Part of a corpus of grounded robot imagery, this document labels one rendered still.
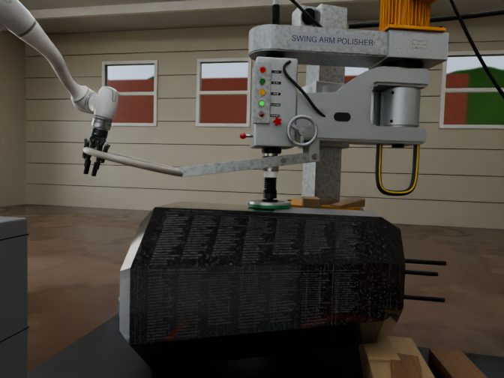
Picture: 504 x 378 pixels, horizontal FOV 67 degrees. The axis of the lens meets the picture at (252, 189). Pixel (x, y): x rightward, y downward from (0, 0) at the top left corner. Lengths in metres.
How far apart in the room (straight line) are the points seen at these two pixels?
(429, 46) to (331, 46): 0.48
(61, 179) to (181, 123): 3.26
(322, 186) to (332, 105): 0.75
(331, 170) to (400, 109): 0.70
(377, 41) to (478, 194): 6.58
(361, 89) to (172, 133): 6.92
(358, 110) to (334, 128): 0.15
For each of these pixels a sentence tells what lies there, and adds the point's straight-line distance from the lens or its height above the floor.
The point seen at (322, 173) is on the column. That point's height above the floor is 0.98.
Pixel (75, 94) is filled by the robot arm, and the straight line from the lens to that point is 2.11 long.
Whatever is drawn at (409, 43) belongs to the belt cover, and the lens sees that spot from 2.08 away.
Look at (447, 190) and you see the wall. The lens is 8.20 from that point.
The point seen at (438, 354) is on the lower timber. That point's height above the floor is 0.09.
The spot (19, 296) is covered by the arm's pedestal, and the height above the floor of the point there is 0.53.
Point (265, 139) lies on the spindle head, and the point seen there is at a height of 1.14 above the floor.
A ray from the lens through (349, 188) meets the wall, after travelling 7.89.
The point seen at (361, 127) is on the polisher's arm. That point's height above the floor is 1.21.
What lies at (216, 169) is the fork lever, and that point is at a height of 0.99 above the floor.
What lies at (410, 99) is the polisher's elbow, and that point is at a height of 1.36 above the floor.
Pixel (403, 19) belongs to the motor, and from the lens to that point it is 2.12.
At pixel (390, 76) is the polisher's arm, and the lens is 2.03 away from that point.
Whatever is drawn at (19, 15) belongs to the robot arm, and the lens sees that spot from 1.81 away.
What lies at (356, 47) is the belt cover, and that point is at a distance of 1.98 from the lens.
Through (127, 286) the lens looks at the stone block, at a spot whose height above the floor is 0.49.
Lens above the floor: 1.00
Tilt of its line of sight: 3 degrees down
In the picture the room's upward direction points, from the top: 2 degrees clockwise
